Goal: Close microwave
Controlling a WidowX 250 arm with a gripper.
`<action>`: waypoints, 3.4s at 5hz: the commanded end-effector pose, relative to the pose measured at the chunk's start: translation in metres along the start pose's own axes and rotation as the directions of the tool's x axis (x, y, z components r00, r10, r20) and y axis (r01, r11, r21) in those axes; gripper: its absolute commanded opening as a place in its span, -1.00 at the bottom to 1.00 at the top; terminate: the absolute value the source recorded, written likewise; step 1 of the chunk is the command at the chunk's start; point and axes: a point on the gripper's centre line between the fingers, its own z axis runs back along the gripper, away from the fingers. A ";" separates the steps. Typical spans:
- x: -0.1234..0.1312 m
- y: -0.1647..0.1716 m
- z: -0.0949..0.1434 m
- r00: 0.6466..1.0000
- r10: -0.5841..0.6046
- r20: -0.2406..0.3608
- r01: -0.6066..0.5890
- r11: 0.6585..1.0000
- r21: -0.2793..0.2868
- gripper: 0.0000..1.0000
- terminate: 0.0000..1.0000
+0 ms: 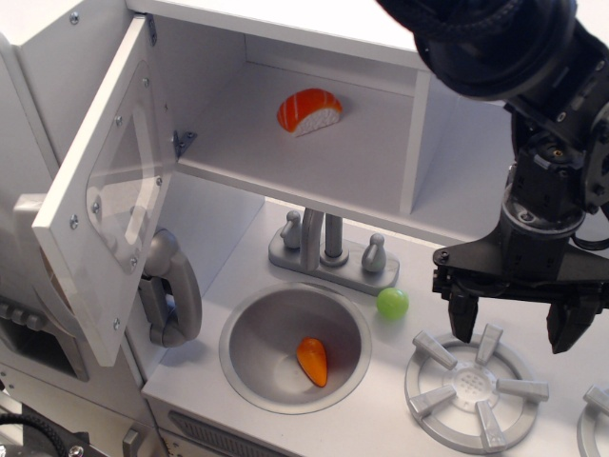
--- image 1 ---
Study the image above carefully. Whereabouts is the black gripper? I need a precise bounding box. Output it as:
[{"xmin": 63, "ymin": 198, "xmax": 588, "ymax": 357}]
[{"xmin": 432, "ymin": 189, "xmax": 608, "ymax": 353}]

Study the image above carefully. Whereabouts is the white toy microwave door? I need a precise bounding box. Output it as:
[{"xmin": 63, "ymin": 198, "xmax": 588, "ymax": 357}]
[{"xmin": 32, "ymin": 15, "xmax": 176, "ymax": 367}]

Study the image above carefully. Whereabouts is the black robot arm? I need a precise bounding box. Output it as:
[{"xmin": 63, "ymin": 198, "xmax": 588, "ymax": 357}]
[{"xmin": 383, "ymin": 1, "xmax": 608, "ymax": 353}]

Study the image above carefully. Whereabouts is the silver stove burner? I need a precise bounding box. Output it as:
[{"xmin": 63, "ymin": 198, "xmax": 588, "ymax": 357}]
[
  {"xmin": 577, "ymin": 385, "xmax": 608, "ymax": 457},
  {"xmin": 404, "ymin": 324, "xmax": 549, "ymax": 455}
]

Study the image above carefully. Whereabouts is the green toy ball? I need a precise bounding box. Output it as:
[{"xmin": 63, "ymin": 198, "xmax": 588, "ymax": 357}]
[{"xmin": 376, "ymin": 288, "xmax": 409, "ymax": 321}]

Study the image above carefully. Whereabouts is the orange toy carrot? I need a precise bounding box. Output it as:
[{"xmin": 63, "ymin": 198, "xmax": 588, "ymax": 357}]
[{"xmin": 296, "ymin": 337, "xmax": 328, "ymax": 387}]

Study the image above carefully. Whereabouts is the silver toy faucet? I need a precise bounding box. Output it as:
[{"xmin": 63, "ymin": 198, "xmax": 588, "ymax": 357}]
[{"xmin": 268, "ymin": 209, "xmax": 400, "ymax": 296}]

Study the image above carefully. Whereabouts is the silver round sink bowl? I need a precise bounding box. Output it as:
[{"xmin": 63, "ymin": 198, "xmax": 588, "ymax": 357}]
[{"xmin": 219, "ymin": 283, "xmax": 372, "ymax": 414}]

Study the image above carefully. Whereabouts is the salmon sushi toy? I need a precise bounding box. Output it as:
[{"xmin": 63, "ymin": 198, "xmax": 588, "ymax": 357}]
[{"xmin": 276, "ymin": 88, "xmax": 343, "ymax": 137}]

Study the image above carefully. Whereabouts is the white toy kitchen cabinet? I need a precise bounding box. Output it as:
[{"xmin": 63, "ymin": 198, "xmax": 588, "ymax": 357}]
[{"xmin": 1, "ymin": 1, "xmax": 608, "ymax": 456}]

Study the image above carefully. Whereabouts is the grey toy telephone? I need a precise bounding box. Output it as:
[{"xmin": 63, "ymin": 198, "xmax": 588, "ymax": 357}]
[{"xmin": 138, "ymin": 228, "xmax": 202, "ymax": 348}]

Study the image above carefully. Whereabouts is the grey fridge ice dispenser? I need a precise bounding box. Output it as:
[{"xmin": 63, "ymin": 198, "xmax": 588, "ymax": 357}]
[{"xmin": 1, "ymin": 297, "xmax": 89, "ymax": 382}]

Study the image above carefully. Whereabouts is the grey oven door handle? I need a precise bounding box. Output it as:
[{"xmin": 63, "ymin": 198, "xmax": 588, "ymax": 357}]
[{"xmin": 122, "ymin": 428, "xmax": 143, "ymax": 457}]

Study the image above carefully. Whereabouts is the grey fridge door handle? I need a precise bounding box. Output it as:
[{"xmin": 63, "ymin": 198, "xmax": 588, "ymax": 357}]
[{"xmin": 12, "ymin": 193, "xmax": 47, "ymax": 251}]

